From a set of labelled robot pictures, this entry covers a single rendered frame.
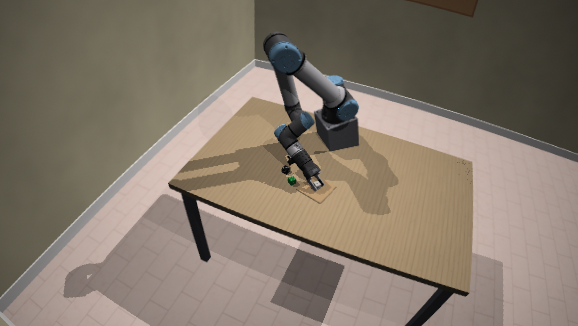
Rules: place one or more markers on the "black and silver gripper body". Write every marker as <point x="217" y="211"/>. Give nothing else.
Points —
<point x="302" y="159"/>

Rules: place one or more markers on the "tan square mat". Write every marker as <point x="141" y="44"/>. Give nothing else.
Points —
<point x="320" y="194"/>

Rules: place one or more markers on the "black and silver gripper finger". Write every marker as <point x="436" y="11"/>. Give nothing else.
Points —
<point x="319" y="179"/>
<point x="311" y="184"/>

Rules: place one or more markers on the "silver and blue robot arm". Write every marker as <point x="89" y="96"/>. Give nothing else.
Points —
<point x="286" y="59"/>

